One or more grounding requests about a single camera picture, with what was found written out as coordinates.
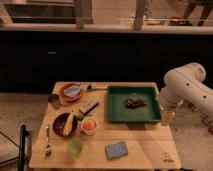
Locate blue sponge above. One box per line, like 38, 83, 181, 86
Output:
105, 141, 128, 160

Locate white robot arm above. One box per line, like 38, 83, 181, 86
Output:
157, 63, 213, 126

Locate black head white spoon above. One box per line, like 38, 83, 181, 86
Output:
87, 84, 107, 92

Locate green plastic tray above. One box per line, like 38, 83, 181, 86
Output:
106, 86, 161, 124

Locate brown food scraps pile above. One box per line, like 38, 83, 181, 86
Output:
124, 97, 146, 109

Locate crumpled white blue cloth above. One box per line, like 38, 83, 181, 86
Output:
63, 83, 81, 98

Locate cup with orange content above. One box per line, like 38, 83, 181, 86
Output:
81, 117, 98, 135

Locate small metal cup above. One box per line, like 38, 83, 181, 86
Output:
48, 94, 61, 110

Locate dark brown bowl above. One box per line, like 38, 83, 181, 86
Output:
53, 113, 78, 138

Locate yellow corn cob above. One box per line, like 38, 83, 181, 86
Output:
63, 113, 74, 136

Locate green translucent cup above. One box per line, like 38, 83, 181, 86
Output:
68, 139, 83, 157

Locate dark long cabinet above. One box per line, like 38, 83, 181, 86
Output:
0, 24, 213, 93

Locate metal fork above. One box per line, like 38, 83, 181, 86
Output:
45, 125, 51, 157

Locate black handled knife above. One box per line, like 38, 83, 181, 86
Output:
79, 100, 99, 115

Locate black chair frame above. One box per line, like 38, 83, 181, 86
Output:
0, 125, 30, 171

